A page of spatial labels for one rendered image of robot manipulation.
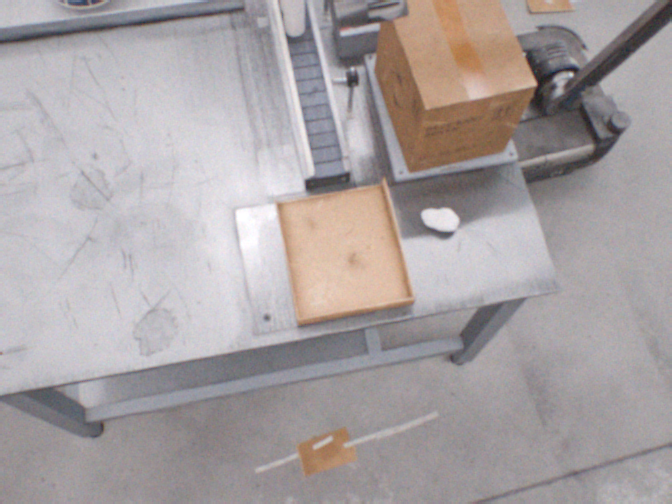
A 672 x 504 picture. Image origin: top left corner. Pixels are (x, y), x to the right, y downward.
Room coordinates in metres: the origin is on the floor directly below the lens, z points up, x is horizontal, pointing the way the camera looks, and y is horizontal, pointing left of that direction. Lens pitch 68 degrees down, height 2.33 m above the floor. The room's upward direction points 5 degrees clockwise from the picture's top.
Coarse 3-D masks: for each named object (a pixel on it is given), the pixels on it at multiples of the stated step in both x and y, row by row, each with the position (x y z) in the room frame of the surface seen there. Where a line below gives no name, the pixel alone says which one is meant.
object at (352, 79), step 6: (348, 72) 1.00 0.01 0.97; (354, 72) 0.99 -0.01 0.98; (336, 78) 0.98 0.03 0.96; (342, 78) 0.99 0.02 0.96; (348, 78) 0.98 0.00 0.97; (354, 78) 0.98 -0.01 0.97; (348, 84) 0.97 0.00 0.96; (354, 84) 0.98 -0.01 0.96; (348, 90) 0.99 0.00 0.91; (348, 96) 0.99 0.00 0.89; (348, 102) 0.99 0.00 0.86; (348, 108) 0.99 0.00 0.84
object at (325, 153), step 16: (304, 32) 1.17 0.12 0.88; (288, 48) 1.12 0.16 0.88; (304, 48) 1.12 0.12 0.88; (304, 64) 1.08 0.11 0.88; (304, 80) 1.03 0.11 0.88; (320, 80) 1.03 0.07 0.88; (304, 96) 0.98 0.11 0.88; (320, 96) 0.99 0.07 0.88; (304, 112) 0.94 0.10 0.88; (320, 112) 0.94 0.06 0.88; (320, 128) 0.90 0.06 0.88; (320, 144) 0.85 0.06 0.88; (336, 144) 0.86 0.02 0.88; (320, 160) 0.81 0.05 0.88; (336, 160) 0.82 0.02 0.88; (320, 176) 0.77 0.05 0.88
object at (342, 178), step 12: (276, 24) 1.19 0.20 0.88; (276, 36) 1.15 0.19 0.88; (276, 48) 1.12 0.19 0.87; (288, 84) 1.01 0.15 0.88; (288, 96) 0.98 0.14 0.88; (288, 108) 0.96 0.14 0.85; (336, 132) 0.89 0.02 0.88; (300, 144) 0.85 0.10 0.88; (300, 156) 0.82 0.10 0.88; (300, 168) 0.81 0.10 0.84; (348, 168) 0.80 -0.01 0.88; (312, 180) 0.76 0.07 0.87; (324, 180) 0.77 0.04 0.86; (336, 180) 0.78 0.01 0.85; (348, 180) 0.79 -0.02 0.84
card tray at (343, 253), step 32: (352, 192) 0.76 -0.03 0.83; (384, 192) 0.76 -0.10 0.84; (288, 224) 0.67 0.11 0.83; (320, 224) 0.67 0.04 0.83; (352, 224) 0.68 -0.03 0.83; (384, 224) 0.69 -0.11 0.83; (288, 256) 0.59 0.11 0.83; (320, 256) 0.59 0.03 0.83; (352, 256) 0.60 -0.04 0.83; (384, 256) 0.61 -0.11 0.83; (320, 288) 0.52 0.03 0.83; (352, 288) 0.52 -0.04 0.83; (384, 288) 0.53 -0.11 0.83; (320, 320) 0.44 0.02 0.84
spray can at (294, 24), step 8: (288, 0) 1.15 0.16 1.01; (296, 0) 1.15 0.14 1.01; (304, 0) 1.18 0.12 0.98; (288, 8) 1.15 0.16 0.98; (296, 8) 1.15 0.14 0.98; (304, 8) 1.17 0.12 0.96; (288, 16) 1.15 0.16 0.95; (296, 16) 1.15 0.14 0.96; (304, 16) 1.17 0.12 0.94; (288, 24) 1.15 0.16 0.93; (296, 24) 1.15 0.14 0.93; (304, 24) 1.17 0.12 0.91; (288, 32) 1.15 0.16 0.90; (296, 32) 1.15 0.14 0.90
